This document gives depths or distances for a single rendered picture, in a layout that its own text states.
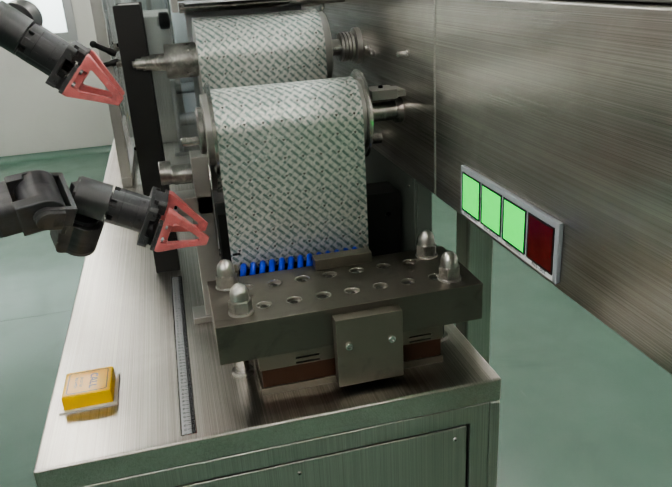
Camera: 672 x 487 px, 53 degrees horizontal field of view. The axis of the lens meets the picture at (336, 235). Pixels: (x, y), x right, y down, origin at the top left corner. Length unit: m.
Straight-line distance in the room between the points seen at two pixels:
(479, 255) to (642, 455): 1.20
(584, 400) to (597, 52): 2.06
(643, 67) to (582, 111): 0.10
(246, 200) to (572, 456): 1.59
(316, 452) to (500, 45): 0.61
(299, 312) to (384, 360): 0.15
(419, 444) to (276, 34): 0.76
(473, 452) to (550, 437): 1.34
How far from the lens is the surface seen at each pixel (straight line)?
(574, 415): 2.56
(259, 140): 1.08
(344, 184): 1.12
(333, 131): 1.10
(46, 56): 1.08
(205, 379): 1.10
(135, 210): 1.05
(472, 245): 1.41
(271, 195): 1.10
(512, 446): 2.39
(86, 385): 1.10
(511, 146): 0.83
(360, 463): 1.06
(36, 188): 1.03
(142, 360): 1.18
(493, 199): 0.87
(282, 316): 0.97
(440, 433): 1.08
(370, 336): 0.99
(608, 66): 0.67
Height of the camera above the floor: 1.48
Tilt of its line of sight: 21 degrees down
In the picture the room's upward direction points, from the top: 3 degrees counter-clockwise
